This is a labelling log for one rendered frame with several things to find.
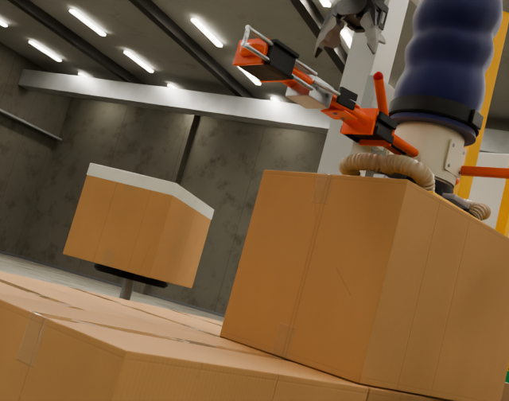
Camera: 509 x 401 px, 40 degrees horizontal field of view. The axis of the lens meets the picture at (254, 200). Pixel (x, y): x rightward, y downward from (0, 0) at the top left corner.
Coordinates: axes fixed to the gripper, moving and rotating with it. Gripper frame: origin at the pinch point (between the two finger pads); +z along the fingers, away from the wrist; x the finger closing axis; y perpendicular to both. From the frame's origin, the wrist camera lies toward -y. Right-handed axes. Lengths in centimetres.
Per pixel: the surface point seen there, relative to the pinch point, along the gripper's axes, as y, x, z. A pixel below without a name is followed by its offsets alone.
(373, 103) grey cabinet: 142, 96, -47
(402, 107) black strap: 30.4, 3.3, -0.9
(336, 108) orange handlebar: 5.5, 2.1, 9.5
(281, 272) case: 10.8, 9.8, 45.2
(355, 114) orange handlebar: 7.2, -1.8, 10.0
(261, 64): -21.8, -1.2, 12.0
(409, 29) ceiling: 820, 573, -459
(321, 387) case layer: -4, -18, 64
